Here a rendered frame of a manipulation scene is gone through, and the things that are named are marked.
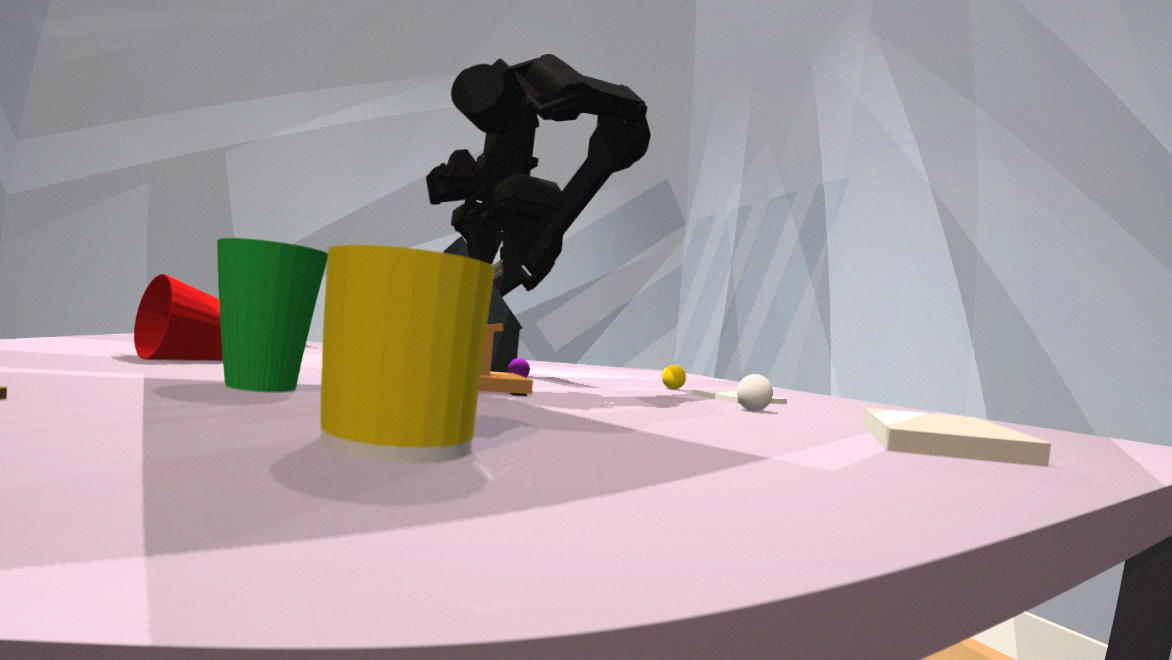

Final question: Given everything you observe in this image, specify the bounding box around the magenta ball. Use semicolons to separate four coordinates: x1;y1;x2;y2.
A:
509;358;530;377

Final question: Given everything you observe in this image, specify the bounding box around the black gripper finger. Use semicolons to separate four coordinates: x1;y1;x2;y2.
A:
455;224;502;265
492;204;554;280

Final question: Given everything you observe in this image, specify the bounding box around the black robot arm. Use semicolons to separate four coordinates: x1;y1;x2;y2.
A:
425;54;650;297

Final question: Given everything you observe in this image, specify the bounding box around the yellow cup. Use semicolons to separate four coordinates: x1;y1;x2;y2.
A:
320;244;495;464

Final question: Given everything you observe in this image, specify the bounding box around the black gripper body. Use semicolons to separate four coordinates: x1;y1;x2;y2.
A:
451;141;563;232

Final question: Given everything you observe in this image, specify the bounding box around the green cup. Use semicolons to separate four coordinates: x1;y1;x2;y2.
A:
217;238;328;392

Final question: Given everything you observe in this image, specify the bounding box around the red cone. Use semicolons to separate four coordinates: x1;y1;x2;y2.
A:
134;274;223;361

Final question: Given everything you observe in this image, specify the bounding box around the beige flat block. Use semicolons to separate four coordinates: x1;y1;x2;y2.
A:
863;408;1051;467

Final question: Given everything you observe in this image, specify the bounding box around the yellow ball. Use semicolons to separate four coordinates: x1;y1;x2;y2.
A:
662;365;687;389

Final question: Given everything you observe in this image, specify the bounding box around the white flat square panel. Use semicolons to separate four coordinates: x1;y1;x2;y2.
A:
691;389;788;404

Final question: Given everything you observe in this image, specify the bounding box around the white ball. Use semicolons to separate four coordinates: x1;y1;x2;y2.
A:
737;374;774;411

